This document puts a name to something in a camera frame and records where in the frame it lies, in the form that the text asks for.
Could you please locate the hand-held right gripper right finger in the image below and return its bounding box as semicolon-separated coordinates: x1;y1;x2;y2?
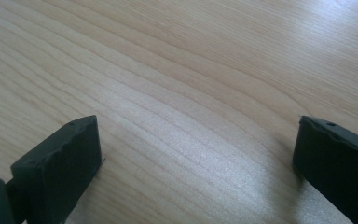
292;115;358;224

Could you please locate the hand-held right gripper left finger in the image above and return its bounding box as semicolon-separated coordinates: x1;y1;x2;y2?
10;115;103;224

